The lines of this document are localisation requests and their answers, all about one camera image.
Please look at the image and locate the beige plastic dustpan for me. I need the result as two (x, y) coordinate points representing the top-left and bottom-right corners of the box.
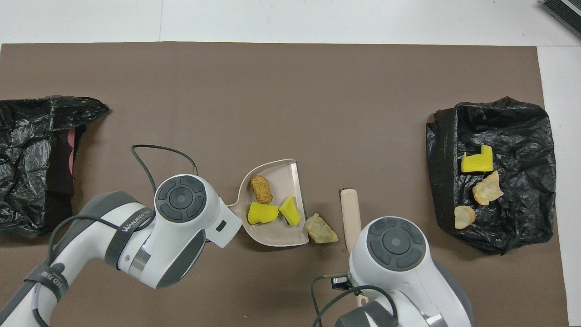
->
(227, 159), (310, 248)

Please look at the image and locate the beige hand brush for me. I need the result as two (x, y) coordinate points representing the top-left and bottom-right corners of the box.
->
(340, 188), (369, 307)

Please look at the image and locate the black trash bag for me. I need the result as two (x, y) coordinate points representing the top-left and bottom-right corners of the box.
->
(0, 95), (110, 239)
(425, 96), (557, 255)

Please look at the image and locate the brown peanut-shaped bread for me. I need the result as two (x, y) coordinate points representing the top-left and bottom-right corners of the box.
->
(251, 175), (274, 205)

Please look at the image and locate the crumpled tan food scrap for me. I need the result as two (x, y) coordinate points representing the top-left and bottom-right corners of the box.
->
(305, 213), (339, 245)

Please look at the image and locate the small round bread piece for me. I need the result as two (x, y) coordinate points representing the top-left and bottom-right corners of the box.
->
(453, 205), (477, 230)

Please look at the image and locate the notched yellow sponge piece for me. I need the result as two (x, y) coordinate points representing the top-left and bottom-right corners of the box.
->
(460, 144), (494, 174)

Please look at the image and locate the pale crumpled chip piece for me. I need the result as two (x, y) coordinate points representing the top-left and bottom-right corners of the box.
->
(472, 171), (504, 207)

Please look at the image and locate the pink strip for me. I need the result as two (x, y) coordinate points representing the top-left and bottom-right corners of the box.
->
(67, 129), (77, 175)

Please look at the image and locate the black stand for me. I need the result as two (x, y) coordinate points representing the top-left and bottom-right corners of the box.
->
(540, 0), (581, 40)

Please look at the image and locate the black cable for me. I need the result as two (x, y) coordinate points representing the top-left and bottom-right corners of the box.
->
(131, 144), (199, 197)
(311, 272), (398, 327)

